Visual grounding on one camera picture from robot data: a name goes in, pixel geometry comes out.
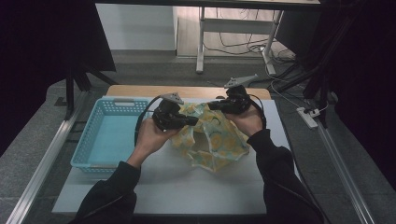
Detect white desk frame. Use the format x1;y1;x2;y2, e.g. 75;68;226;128
195;6;285;76

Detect black tripod stand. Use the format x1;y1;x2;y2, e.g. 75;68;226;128
64;66;118;122

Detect white power strip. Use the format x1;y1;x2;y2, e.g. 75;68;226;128
296;106;319;130

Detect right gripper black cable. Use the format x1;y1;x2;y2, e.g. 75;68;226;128
248;93;267;130

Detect person's right hand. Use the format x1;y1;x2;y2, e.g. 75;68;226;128
225;105;264;138

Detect person's left hand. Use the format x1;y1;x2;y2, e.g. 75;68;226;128
136;118;180;158

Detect black metal stand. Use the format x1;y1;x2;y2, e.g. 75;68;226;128
274;55;331;129

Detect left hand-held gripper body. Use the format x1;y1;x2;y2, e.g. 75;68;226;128
152;91;188;131

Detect blue plastic basket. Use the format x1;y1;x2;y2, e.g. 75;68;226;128
70;96;153;174

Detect black floor cables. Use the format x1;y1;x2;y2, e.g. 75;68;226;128
204;7;297;63

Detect white table board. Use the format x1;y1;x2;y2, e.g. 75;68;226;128
51;96;311;216

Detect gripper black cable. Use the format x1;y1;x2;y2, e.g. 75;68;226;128
248;93;267;130
134;95;163;147

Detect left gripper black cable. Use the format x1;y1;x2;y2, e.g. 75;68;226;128
134;95;163;147

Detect black curtain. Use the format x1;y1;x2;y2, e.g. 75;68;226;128
311;0;396;190
0;0;117;157

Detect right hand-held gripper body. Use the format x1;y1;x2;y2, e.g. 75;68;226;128
223;74;260;114

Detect fruit print cloth bag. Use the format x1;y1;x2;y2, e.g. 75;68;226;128
169;102;251;173

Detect aluminium rail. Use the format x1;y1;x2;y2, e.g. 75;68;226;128
316;122;376;224
6;90;92;224

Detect white floor cable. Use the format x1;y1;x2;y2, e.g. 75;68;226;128
264;63;331;115

